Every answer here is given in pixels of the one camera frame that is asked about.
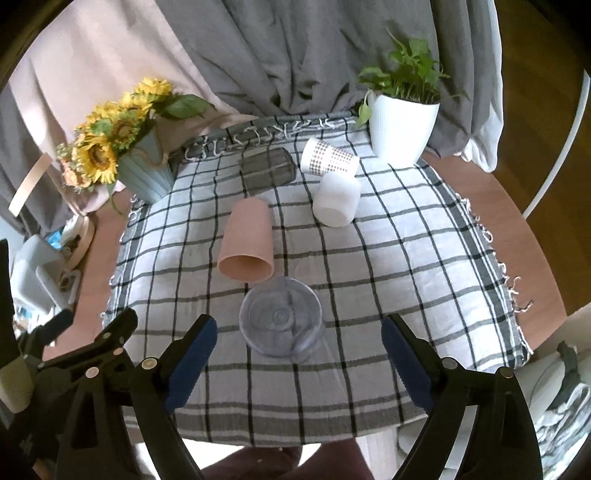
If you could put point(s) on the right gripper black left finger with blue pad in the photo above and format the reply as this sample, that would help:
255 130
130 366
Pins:
161 385

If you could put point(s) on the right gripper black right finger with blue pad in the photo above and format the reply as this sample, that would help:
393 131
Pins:
442 393

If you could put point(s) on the clear plastic cup blue print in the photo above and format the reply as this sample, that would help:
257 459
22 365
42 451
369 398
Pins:
282 318

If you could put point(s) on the pink plastic cup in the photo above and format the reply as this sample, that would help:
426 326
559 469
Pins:
247 245

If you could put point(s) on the white frosted cup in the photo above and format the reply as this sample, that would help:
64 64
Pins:
336 199

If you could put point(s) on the dark smoky glass cup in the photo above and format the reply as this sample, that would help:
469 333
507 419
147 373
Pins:
267 169

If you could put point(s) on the white patterned paper cup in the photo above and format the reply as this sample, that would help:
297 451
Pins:
319 158

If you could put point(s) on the round wooden tray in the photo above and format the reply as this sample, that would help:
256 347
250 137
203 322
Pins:
76 238

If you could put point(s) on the plaid checkered tablecloth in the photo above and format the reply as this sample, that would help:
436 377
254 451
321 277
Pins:
414 248

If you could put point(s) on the light blue ribbed vase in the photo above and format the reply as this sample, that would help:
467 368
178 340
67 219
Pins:
145 169

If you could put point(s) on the sunflower bouquet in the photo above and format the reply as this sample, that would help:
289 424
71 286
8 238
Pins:
114 127

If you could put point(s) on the white plant pot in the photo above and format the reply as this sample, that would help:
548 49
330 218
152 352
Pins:
400 129

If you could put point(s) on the green pothos plant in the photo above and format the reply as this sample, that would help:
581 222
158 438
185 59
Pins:
412 75

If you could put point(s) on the beige blanket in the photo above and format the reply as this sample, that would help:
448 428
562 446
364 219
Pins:
92 52

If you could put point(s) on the grey blanket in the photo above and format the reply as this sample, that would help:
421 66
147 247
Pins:
272 58

